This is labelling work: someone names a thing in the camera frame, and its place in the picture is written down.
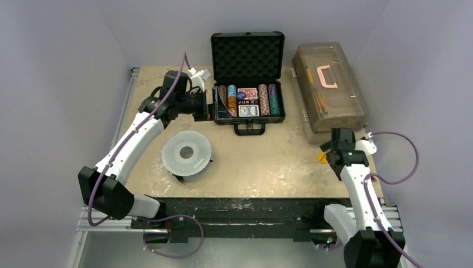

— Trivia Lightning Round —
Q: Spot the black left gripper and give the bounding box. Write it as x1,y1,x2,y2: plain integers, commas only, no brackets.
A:
176,87,232,122

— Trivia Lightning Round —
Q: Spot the yellow big blind button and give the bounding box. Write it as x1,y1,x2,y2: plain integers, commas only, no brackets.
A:
317,152,328,164

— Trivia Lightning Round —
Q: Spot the blue small blind button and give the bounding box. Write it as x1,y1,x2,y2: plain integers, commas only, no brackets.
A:
236,92,247,100

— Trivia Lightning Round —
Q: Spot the black poker set case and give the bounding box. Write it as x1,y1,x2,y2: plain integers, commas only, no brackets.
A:
211,31,286,136

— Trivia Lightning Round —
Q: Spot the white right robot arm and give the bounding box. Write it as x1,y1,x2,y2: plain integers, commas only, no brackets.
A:
313,128,405,267

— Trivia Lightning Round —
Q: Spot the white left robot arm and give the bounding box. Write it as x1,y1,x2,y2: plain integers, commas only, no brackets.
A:
78,68,215,228

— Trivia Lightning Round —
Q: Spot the orange yellow chip stack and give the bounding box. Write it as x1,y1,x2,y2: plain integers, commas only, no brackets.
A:
227,96,238,117

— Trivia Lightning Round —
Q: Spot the long brown chip stack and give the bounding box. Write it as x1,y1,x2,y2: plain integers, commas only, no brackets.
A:
219,85,228,107

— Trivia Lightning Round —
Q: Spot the light blue chip stack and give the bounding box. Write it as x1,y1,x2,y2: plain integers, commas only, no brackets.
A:
227,85,237,98

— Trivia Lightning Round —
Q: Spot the blue playing card deck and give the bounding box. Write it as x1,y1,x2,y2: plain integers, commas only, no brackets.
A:
238,104,260,117

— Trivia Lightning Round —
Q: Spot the red dice row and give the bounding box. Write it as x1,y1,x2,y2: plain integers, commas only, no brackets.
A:
238,100,259,105

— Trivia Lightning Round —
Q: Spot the red playing card deck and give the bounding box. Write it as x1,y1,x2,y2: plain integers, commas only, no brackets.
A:
237,88,258,100

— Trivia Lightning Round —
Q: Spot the peach chip stack right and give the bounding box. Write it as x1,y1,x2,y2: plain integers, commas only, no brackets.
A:
258,84,270,116

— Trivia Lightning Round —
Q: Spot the translucent plastic toolbox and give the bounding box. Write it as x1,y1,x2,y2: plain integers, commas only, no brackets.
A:
292,42,368,133

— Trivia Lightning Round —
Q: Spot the dark green chip stack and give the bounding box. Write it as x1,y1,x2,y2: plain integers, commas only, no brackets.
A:
268,84,281,116

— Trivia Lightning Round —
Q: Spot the white perforated cable spool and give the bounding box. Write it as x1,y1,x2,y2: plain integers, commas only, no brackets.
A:
162,131,213,183

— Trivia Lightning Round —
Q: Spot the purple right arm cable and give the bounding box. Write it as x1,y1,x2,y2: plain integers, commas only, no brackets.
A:
317,131,424,268

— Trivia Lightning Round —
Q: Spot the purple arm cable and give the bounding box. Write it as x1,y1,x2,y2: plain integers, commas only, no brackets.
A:
87,52,205,260
317,131,424,268

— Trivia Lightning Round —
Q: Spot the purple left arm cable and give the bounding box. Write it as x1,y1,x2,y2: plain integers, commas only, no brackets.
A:
87,52,205,260

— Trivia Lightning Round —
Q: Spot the aluminium frame rail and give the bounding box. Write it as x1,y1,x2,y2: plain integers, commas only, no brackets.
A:
382,207,403,232

